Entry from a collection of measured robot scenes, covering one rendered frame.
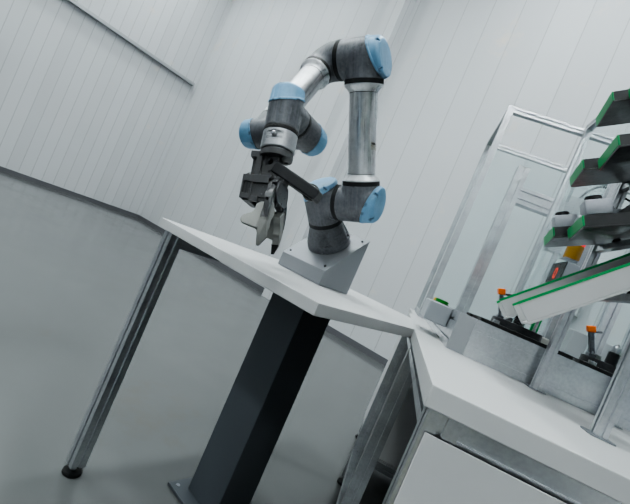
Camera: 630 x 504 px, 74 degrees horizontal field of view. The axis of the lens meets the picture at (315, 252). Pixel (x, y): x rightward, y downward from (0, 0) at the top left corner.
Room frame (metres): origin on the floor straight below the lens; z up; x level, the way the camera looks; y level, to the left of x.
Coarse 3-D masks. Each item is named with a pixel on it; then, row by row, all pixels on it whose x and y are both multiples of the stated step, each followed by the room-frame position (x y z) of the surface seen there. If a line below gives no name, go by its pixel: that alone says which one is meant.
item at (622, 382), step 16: (624, 192) 0.99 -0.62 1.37; (592, 256) 0.99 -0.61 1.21; (560, 320) 1.00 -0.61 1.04; (560, 336) 0.99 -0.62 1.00; (544, 352) 1.01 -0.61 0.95; (624, 352) 0.69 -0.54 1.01; (544, 368) 0.99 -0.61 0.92; (624, 368) 0.67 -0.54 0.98; (528, 384) 1.02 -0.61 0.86; (624, 384) 0.68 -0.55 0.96; (608, 400) 0.68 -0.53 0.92; (624, 400) 0.67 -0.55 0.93; (608, 416) 0.68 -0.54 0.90; (592, 432) 0.68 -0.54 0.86; (608, 432) 0.67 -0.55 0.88
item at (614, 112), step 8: (616, 96) 0.90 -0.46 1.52; (624, 96) 0.90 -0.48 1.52; (608, 104) 0.93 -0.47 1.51; (616, 104) 0.91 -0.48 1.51; (624, 104) 0.91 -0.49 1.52; (600, 112) 0.99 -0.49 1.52; (608, 112) 0.95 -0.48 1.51; (616, 112) 0.95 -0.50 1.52; (624, 112) 0.95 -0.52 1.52; (600, 120) 0.99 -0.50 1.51; (608, 120) 0.99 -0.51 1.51; (616, 120) 0.99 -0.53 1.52; (624, 120) 0.99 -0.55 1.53
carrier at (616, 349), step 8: (616, 344) 1.15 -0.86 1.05; (608, 352) 1.16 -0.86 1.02; (616, 352) 1.14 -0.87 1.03; (576, 360) 1.07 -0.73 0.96; (584, 360) 1.15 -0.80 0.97; (592, 360) 1.12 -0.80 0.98; (600, 360) 1.11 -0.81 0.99; (608, 360) 1.14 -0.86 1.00; (616, 360) 1.13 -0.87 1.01; (592, 368) 1.05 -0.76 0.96; (600, 368) 1.05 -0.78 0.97; (608, 368) 1.09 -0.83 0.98
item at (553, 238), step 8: (624, 208) 0.86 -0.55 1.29; (552, 232) 0.91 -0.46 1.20; (560, 232) 0.90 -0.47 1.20; (544, 240) 1.01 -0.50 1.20; (552, 240) 0.93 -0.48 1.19; (560, 240) 0.93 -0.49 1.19; (568, 240) 0.93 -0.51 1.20; (576, 240) 0.93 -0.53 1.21; (584, 240) 0.93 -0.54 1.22; (592, 240) 0.93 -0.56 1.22; (600, 240) 0.93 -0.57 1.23; (608, 240) 0.93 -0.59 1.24
